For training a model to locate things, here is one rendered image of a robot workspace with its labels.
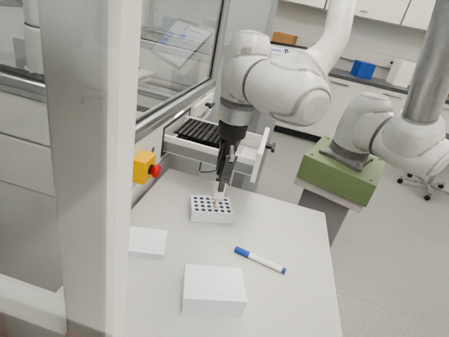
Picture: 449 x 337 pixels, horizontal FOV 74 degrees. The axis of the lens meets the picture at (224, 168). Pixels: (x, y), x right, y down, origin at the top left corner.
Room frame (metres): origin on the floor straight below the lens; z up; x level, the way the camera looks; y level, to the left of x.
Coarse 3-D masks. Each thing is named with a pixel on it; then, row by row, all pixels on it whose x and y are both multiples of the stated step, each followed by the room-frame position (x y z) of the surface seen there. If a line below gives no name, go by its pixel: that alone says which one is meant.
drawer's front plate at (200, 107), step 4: (208, 96) 1.41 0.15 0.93; (212, 96) 1.49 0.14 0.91; (200, 100) 1.32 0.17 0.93; (204, 100) 1.33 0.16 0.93; (208, 100) 1.41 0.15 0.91; (212, 100) 1.50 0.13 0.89; (196, 104) 1.24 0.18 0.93; (200, 104) 1.27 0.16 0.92; (204, 104) 1.35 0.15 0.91; (196, 108) 1.22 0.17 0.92; (200, 108) 1.28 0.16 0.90; (204, 108) 1.36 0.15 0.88; (208, 108) 1.44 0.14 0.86; (192, 112) 1.22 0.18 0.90; (196, 112) 1.23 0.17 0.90; (200, 112) 1.29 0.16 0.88; (208, 112) 1.46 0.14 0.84; (192, 116) 1.22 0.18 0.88; (196, 116) 1.24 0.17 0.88; (200, 116) 1.31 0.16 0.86; (204, 116) 1.39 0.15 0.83
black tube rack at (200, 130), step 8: (192, 120) 1.11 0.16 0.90; (184, 128) 1.01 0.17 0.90; (192, 128) 1.04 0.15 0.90; (200, 128) 1.05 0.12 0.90; (208, 128) 1.07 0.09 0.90; (216, 128) 1.09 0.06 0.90; (176, 136) 0.99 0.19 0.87; (184, 136) 1.01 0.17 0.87; (192, 136) 0.95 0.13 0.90; (200, 136) 0.97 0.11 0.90; (208, 136) 0.99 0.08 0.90; (216, 136) 1.01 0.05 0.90; (208, 144) 0.99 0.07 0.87; (216, 144) 0.94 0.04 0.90
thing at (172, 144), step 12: (180, 120) 1.13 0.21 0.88; (204, 120) 1.16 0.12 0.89; (168, 132) 1.00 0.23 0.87; (168, 144) 0.92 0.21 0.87; (180, 144) 0.92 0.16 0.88; (192, 144) 0.91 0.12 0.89; (240, 144) 1.13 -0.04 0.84; (252, 144) 1.13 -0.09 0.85; (192, 156) 0.91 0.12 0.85; (204, 156) 0.90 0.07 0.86; (216, 156) 0.90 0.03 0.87; (240, 156) 0.89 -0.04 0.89; (252, 156) 1.04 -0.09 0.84; (240, 168) 0.89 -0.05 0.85; (252, 168) 0.88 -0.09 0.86
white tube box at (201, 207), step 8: (192, 200) 0.73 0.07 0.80; (200, 200) 0.74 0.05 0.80; (208, 200) 0.75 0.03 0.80; (224, 200) 0.78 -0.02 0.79; (192, 208) 0.69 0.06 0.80; (200, 208) 0.70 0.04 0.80; (208, 208) 0.71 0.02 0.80; (216, 208) 0.72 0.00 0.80; (224, 208) 0.72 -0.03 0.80; (232, 208) 0.73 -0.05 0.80; (192, 216) 0.67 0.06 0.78; (200, 216) 0.68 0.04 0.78; (208, 216) 0.69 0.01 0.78; (216, 216) 0.69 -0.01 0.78; (224, 216) 0.70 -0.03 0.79; (232, 216) 0.70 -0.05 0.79
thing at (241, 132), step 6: (222, 126) 0.69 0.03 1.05; (228, 126) 0.69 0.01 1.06; (234, 126) 0.69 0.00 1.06; (246, 126) 0.71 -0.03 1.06; (222, 132) 0.69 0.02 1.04; (228, 132) 0.69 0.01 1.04; (234, 132) 0.69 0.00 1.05; (240, 132) 0.69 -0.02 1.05; (246, 132) 0.72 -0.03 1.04; (228, 138) 0.69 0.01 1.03; (234, 138) 0.69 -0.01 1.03; (240, 138) 0.69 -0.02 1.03; (228, 144) 0.69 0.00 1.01; (234, 144) 0.69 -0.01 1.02; (228, 150) 0.68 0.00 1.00; (234, 150) 0.68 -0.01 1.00
